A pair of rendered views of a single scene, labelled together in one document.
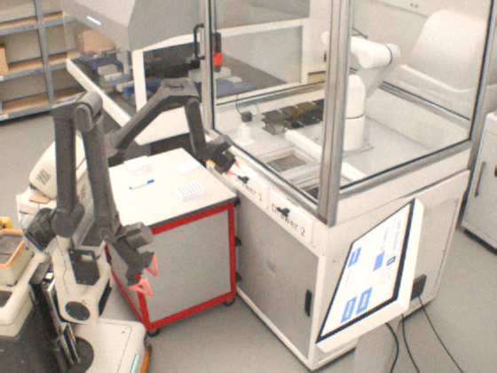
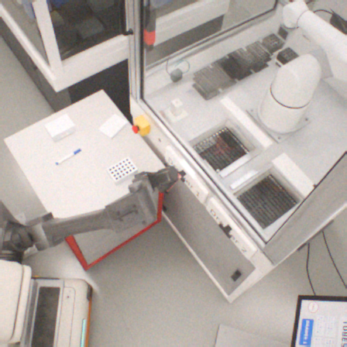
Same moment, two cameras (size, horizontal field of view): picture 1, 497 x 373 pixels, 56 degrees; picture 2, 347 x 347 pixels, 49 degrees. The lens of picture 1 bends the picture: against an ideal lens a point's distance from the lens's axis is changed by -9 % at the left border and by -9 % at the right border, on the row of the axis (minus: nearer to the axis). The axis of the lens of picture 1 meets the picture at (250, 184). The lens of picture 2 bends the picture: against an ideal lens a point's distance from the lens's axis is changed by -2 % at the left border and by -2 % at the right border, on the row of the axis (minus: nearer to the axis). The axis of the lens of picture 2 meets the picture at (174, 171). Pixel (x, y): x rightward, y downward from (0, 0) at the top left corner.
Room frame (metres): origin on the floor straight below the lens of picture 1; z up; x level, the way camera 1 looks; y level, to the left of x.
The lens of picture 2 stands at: (1.23, 0.22, 2.40)
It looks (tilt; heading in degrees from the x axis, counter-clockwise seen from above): 61 degrees down; 349
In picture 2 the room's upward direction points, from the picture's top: 8 degrees clockwise
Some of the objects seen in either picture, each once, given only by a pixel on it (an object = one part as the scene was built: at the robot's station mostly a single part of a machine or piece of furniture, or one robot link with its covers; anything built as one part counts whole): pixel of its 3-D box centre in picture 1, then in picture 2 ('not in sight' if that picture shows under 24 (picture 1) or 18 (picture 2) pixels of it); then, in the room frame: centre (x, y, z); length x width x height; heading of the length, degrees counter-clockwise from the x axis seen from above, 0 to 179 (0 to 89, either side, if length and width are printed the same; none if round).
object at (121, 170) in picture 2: (190, 192); (121, 170); (2.12, 0.29, 0.78); 0.12 x 0.08 x 0.04; 122
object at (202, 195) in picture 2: (249, 183); (185, 174); (2.04, 0.01, 0.87); 0.29 x 0.02 x 0.11; 32
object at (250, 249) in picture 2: (289, 215); (230, 228); (1.77, -0.16, 0.87); 0.29 x 0.02 x 0.11; 32
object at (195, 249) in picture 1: (163, 243); (93, 188); (2.22, 0.48, 0.38); 0.62 x 0.58 x 0.76; 32
